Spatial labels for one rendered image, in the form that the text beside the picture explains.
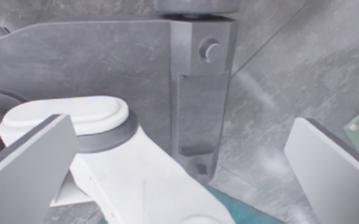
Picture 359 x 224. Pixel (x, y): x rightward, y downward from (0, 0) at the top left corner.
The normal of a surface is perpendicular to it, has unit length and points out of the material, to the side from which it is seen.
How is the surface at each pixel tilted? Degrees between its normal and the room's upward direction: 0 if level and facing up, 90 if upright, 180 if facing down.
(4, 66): 0
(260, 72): 0
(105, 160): 90
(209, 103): 0
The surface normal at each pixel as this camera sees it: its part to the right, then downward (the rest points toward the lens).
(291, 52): 0.18, 0.51
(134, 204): 0.01, -0.85
